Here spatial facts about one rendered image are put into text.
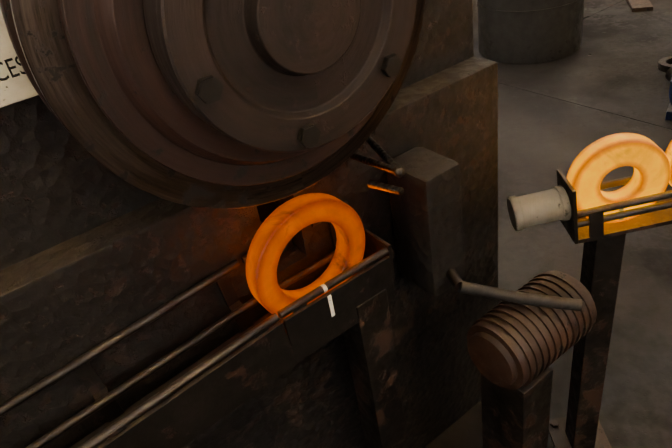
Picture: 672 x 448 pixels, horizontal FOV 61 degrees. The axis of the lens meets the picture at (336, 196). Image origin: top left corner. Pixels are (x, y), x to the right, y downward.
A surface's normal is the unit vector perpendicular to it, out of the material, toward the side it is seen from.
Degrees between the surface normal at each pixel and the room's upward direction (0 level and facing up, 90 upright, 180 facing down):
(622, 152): 90
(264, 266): 90
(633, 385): 0
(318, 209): 90
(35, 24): 90
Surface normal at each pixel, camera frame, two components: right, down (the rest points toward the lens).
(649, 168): 0.02, 0.54
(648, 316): -0.15, -0.83
